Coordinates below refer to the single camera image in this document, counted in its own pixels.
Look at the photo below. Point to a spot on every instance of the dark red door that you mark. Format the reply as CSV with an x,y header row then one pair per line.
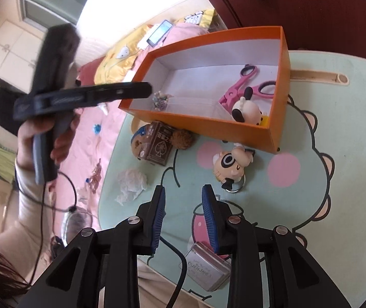
x,y
314,12

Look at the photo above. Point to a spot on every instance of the brown fuzzy ball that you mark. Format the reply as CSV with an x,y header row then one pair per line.
x,y
183,139

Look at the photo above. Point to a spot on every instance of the black and white cow toy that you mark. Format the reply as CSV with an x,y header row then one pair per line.
x,y
247,110

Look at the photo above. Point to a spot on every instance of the orange cardboard box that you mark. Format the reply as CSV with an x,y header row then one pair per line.
x,y
202,70

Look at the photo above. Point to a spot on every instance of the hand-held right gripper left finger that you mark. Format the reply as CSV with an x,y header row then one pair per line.
x,y
159,218

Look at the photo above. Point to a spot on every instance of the small white bottle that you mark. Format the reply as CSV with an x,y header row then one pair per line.
x,y
103,107

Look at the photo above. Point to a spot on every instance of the small blue toy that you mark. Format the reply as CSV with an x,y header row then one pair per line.
x,y
97,129

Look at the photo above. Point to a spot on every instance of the smartphone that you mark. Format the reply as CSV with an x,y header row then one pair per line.
x,y
159,32

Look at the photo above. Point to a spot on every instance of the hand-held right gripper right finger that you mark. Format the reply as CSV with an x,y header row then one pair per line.
x,y
209,221

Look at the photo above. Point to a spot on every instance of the small bear toy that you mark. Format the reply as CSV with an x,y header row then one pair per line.
x,y
136,144

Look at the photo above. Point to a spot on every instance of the cream wardrobe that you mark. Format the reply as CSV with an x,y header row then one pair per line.
x,y
6,51

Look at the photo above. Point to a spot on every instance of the silver metal tin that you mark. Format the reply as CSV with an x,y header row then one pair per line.
x,y
207,268

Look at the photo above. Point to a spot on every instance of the dark red pillow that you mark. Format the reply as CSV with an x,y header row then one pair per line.
x,y
88,70

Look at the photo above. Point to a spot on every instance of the pink scissors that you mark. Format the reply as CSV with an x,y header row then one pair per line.
x,y
239,85

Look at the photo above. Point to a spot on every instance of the yellow cartoon blanket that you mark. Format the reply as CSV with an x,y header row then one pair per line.
x,y
122,54

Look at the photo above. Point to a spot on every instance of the cartoon printed desktop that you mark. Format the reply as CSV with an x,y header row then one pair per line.
x,y
324,128

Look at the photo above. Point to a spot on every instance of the small beaded charm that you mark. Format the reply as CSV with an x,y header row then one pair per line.
x,y
161,100

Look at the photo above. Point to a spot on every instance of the white tissue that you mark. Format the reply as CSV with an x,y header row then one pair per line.
x,y
131,184

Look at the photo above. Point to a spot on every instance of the brown playing card box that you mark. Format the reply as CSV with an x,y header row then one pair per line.
x,y
159,142

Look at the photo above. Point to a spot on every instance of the black hanging garment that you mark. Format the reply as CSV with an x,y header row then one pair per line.
x,y
3,106

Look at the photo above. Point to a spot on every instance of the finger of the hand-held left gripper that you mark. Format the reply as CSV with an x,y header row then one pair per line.
x,y
118,91

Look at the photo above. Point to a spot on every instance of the clear round container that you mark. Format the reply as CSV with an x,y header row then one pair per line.
x,y
75,224

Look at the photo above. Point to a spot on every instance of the clear plastic bag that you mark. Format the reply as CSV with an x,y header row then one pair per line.
x,y
199,107

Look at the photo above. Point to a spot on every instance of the person's left hand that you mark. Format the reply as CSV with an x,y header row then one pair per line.
x,y
64,141

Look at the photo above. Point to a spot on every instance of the person's left forearm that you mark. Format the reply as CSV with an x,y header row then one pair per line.
x,y
25,218

